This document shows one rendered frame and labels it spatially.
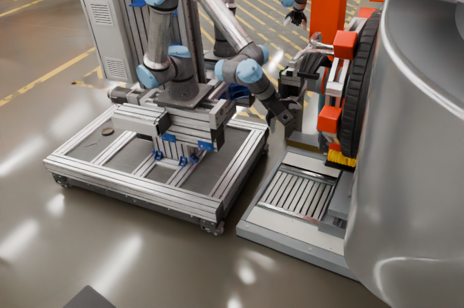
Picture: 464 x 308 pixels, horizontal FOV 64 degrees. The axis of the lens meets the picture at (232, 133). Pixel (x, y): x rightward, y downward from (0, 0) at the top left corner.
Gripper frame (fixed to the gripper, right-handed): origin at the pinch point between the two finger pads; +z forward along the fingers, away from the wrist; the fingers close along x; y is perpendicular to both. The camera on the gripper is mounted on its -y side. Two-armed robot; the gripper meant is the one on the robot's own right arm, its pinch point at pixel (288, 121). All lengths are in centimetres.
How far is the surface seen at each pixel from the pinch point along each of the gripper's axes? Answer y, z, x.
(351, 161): -7.0, 47.3, -11.8
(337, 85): 0.2, 2.1, -23.5
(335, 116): -7.8, 5.7, -15.1
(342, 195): -5, 75, 1
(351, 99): -8.7, 2.1, -23.4
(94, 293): -8, -4, 104
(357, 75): -5.2, -2.4, -30.1
